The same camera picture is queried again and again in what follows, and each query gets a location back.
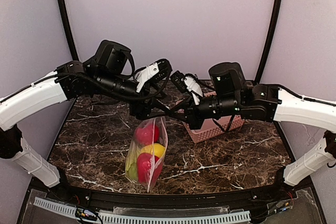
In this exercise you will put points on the black right frame post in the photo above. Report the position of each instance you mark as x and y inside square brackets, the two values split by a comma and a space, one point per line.
[268, 41]

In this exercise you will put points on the clear zip top bag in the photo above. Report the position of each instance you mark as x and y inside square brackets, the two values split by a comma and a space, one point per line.
[135, 147]

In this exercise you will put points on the black frame post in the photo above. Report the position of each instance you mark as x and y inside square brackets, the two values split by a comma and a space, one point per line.
[268, 41]
[67, 29]

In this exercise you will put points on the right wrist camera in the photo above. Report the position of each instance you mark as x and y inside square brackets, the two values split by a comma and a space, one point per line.
[186, 83]

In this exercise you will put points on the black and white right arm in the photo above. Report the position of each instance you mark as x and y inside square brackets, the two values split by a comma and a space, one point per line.
[264, 102]

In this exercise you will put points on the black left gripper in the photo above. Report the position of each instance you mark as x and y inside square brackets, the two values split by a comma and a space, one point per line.
[140, 106]

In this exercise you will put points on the red toy bell pepper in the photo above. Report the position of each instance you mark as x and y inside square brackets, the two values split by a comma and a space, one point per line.
[144, 165]

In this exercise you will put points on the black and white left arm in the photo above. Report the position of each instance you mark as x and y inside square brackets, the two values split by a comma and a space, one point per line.
[101, 74]

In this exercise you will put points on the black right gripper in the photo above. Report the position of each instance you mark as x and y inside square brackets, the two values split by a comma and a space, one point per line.
[195, 115]

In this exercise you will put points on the black left frame post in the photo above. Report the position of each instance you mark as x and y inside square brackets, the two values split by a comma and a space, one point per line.
[67, 29]

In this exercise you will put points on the white slotted cable duct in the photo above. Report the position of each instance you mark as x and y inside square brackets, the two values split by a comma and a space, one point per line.
[136, 215]

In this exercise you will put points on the black curved front rail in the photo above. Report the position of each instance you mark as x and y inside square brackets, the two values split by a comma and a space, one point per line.
[258, 200]

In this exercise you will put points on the yellow toy lemon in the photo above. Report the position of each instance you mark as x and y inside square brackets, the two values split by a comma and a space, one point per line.
[156, 149]

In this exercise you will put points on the green toy chayote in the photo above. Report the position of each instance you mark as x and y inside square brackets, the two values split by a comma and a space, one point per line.
[132, 173]

